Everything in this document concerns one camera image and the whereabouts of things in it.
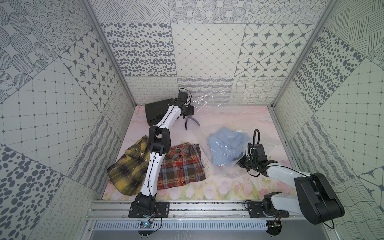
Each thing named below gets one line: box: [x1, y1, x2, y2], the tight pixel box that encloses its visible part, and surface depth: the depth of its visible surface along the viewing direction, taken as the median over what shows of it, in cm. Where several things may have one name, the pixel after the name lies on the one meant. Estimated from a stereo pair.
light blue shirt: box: [208, 127, 251, 166], surface depth 99 cm
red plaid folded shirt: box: [157, 142, 206, 191], surface depth 86 cm
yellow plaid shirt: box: [107, 135, 150, 196], surface depth 84 cm
